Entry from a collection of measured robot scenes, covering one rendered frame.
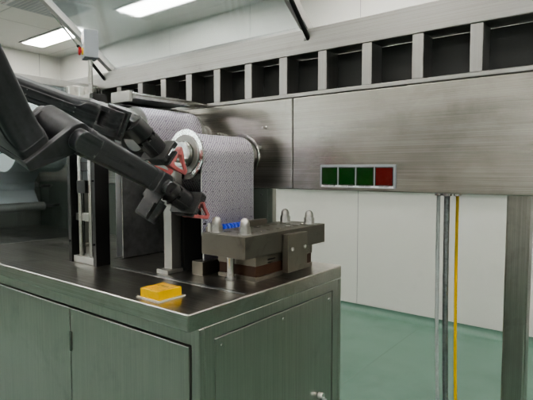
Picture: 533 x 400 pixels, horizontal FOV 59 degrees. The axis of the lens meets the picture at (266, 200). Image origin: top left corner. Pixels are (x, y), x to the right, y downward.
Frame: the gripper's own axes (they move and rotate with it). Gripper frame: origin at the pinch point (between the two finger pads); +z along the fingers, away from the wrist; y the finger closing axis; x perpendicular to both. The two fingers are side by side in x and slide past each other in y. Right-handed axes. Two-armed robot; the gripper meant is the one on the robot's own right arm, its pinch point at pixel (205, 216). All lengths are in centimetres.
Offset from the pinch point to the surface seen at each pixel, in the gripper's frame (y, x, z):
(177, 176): -7.0, 7.6, -9.9
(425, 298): -26, 58, 271
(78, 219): -44.0, -9.4, -11.3
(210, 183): 0.3, 9.0, -3.2
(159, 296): 13.4, -28.0, -16.9
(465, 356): 17, 16, 240
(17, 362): -60, -57, 0
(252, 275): 17.6, -13.3, 7.8
